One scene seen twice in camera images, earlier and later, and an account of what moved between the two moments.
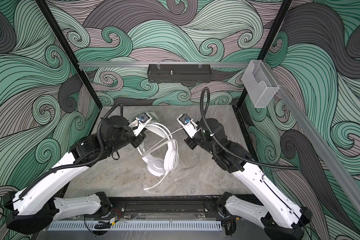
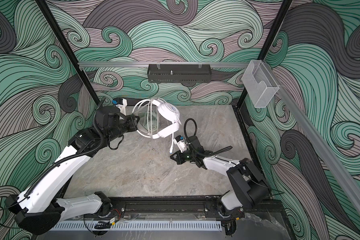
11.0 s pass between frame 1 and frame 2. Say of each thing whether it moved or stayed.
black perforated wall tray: stayed
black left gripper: moved
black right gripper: moved
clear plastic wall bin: stayed
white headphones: moved
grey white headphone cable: moved
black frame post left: stayed
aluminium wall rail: stayed
